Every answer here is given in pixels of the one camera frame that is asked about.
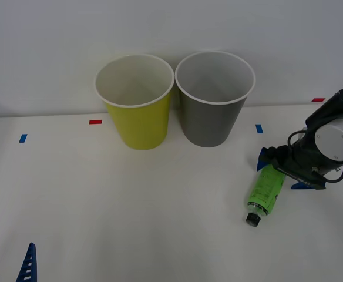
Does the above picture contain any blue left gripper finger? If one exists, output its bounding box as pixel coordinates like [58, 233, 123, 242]
[15, 242, 39, 282]

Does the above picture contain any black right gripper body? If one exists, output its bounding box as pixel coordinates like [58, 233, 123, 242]
[273, 144, 327, 192]

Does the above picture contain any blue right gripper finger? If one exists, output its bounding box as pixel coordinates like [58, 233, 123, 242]
[290, 181, 312, 191]
[255, 146, 280, 172]

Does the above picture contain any green plastic bottle black cap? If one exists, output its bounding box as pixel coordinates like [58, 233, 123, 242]
[244, 164, 287, 227]

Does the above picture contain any grey plastic waste bin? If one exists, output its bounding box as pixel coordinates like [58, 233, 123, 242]
[174, 51, 257, 148]

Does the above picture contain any yellow-green plastic waste bin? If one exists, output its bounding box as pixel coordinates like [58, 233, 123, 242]
[94, 53, 175, 151]

